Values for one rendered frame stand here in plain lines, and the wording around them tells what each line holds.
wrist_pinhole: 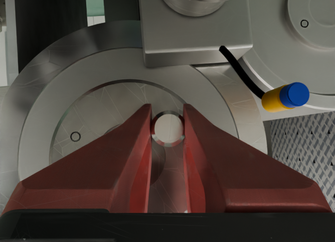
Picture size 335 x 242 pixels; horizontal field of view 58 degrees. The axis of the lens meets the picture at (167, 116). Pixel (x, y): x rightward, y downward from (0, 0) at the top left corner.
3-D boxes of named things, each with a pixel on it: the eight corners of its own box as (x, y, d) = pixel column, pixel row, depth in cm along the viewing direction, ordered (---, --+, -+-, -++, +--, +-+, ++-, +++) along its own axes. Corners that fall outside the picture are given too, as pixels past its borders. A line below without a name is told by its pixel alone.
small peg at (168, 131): (187, 146, 11) (150, 147, 11) (180, 144, 14) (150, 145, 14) (186, 110, 12) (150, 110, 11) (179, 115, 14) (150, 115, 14)
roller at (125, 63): (239, 47, 16) (244, 267, 16) (182, 102, 42) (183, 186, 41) (19, 44, 16) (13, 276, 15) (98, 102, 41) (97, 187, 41)
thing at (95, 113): (13, 145, 14) (143, 47, 14) (30, 144, 16) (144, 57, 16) (115, 276, 14) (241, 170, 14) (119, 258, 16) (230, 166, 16)
